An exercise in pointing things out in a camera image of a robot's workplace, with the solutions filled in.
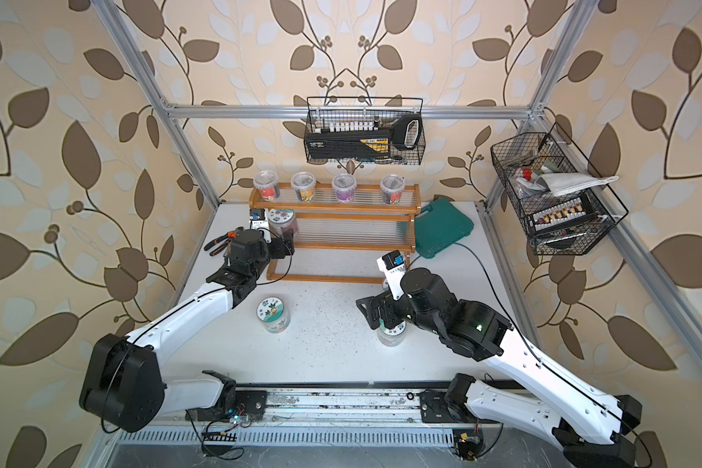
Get right black wire basket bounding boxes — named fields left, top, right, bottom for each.
left=491, top=123, right=629, bottom=257

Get back black wire basket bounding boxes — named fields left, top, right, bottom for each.
left=303, top=96, right=426, bottom=166

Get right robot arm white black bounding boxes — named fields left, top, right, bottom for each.
left=356, top=268, right=642, bottom=467

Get green plastic tool case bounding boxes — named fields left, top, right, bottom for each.
left=415, top=198, right=474, bottom=259

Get orange black pliers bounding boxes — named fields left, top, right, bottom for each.
left=203, top=230, right=237, bottom=257

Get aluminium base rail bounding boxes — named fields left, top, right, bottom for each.
left=116, top=382, right=586, bottom=431

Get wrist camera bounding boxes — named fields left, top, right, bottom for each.
left=249, top=209, right=269, bottom=230
left=376, top=250, right=407, bottom=300

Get black yellow tool in basket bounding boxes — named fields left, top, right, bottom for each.
left=303, top=114, right=425, bottom=165

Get black wire basket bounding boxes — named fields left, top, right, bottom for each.
left=491, top=123, right=629, bottom=257
left=303, top=96, right=426, bottom=166

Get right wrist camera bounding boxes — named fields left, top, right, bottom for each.
left=376, top=250, right=407, bottom=300

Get tomato label seed jar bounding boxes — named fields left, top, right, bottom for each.
left=376, top=324, right=406, bottom=347

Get flower label seed jar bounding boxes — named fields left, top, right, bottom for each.
left=266, top=209, right=298, bottom=238

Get wooden two-tier shelf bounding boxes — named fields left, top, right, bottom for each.
left=249, top=183, right=421, bottom=285

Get carrot label seed jar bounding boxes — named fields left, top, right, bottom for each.
left=257, top=296, right=291, bottom=333

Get white paper in basket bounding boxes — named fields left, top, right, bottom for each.
left=536, top=173, right=618, bottom=197

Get clear seed jar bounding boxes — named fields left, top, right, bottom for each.
left=380, top=174, right=406, bottom=205
left=331, top=174, right=357, bottom=203
left=253, top=170, right=280, bottom=202
left=291, top=172, right=316, bottom=202

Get paint tube set box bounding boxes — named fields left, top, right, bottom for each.
left=530, top=196, right=599, bottom=234

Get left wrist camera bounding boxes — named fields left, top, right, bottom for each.
left=249, top=209, right=269, bottom=230

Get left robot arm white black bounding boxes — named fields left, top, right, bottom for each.
left=79, top=228, right=294, bottom=433

